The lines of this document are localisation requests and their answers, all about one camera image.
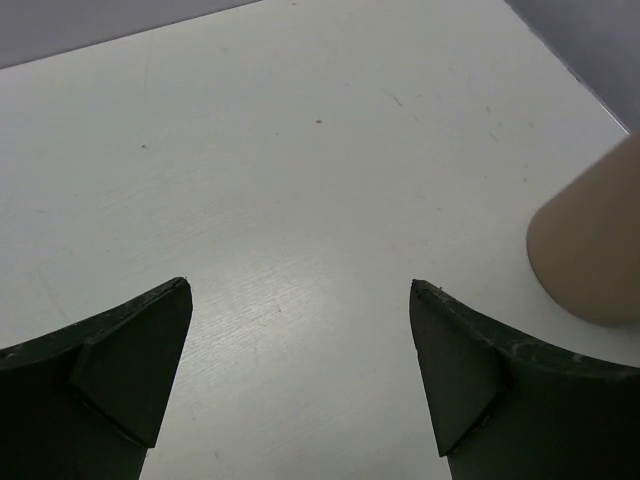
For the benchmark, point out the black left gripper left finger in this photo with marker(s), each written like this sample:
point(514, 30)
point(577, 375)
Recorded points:
point(87, 401)

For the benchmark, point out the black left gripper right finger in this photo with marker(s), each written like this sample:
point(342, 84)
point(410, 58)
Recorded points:
point(506, 405)

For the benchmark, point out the brown cylindrical bin black rim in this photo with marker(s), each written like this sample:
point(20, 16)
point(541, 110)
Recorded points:
point(583, 244)

